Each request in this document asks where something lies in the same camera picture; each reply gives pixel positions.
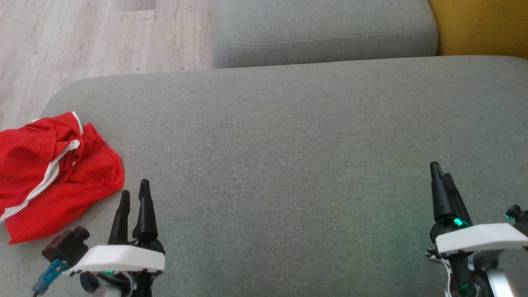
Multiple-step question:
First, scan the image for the yellow sofa backrest cushion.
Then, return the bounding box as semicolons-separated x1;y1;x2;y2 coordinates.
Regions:
428;0;528;58

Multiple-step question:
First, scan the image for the teal camera cable connector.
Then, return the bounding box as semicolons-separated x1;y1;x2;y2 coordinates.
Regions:
32;258;68;297

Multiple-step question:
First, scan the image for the large grey fabric sofa ottoman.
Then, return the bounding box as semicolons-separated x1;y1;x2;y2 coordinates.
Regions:
0;56;528;297

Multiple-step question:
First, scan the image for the red jersey with white sleeves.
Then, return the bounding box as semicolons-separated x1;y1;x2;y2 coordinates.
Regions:
0;122;125;245

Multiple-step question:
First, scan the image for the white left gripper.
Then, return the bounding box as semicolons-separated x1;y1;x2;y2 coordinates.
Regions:
68;179;166;297

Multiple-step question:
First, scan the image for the grey sofa seat cushion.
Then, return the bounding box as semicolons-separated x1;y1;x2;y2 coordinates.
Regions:
210;0;438;69

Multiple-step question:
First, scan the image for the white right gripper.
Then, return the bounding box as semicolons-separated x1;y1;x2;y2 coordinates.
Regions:
426;162;528;297

